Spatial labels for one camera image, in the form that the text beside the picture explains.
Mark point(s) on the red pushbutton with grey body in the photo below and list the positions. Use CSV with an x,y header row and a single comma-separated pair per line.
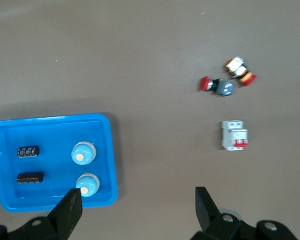
x,y
223,87

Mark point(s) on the dark brown glossy capacitor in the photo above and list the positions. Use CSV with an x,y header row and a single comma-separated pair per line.
x,y
30,178

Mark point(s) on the white circuit breaker red switch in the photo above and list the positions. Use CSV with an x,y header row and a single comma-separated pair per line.
x,y
230,135

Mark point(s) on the light blue call bell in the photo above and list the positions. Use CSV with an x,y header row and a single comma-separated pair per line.
x,y
90,181
81,150

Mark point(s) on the red yellow emergency stop button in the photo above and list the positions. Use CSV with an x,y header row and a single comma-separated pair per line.
x,y
240,72

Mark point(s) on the blue plastic tray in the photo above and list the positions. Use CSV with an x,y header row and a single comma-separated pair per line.
x,y
57,135

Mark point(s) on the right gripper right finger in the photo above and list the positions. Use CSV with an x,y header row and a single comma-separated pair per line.
x,y
207,212

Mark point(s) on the black white-printed capacitor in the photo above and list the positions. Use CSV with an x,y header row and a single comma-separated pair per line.
x,y
27,151

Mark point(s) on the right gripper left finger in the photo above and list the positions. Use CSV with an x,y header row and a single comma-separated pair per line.
x,y
70,212

